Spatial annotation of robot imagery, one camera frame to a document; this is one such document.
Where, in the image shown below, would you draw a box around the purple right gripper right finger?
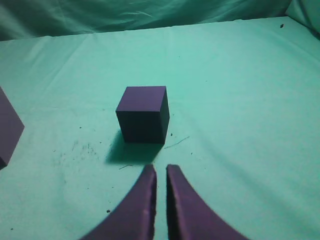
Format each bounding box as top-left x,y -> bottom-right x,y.
166,164 -> 247,240

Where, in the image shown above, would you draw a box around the green cloth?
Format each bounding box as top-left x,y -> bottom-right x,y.
0,0 -> 320,240

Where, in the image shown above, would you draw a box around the dark purple groove box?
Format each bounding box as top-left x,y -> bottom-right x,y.
0,88 -> 25,170

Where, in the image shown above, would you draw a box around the dark purple cube block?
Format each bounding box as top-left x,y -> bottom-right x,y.
115,86 -> 170,145

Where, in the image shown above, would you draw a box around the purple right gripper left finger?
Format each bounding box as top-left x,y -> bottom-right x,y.
82,164 -> 157,240

